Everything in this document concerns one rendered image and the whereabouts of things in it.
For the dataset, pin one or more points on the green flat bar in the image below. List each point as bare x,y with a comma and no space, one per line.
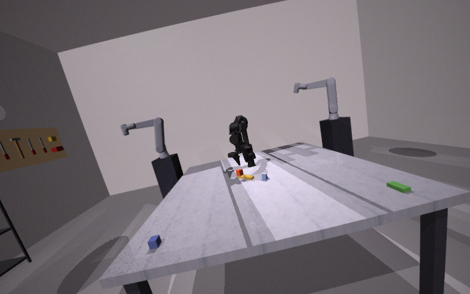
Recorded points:
399,187

